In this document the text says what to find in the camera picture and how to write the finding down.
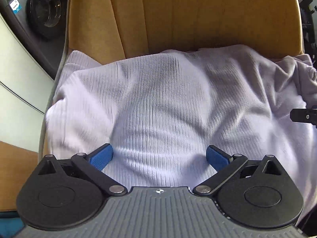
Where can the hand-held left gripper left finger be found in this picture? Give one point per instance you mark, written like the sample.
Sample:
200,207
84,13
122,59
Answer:
101,155

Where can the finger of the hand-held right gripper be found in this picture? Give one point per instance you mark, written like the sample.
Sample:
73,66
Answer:
302,115

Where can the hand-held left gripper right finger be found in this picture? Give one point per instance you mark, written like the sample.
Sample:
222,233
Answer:
216,156

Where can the lavender pajama top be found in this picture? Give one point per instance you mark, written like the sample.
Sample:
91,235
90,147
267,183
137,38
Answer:
161,99

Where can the black stand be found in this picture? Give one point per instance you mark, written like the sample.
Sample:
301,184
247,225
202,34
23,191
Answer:
308,17

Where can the white cabinet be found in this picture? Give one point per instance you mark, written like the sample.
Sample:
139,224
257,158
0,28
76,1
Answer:
14,79

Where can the teal cloth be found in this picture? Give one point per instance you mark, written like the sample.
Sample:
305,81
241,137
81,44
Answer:
7,225

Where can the mustard yellow chair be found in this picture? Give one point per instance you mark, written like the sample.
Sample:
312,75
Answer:
198,12

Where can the dark grey washing machine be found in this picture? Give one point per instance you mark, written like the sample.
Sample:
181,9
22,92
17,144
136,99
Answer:
47,7

